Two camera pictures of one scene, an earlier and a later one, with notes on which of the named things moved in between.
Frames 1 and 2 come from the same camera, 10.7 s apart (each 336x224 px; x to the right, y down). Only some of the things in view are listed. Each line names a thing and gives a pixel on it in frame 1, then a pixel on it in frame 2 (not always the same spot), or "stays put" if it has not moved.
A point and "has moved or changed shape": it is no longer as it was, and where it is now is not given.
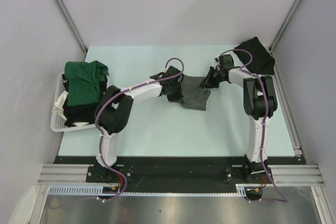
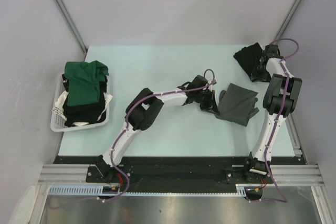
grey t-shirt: [194, 97] has moved or changed shape
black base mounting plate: [181, 173] stays put
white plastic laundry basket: [58, 124] stays put
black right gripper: [206, 82] → [256, 76]
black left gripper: [178, 96] → [210, 105]
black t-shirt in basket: [81, 114] stays put
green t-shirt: [84, 80] stays put
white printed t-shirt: [59, 107] stays put
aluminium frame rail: [286, 175] stays put
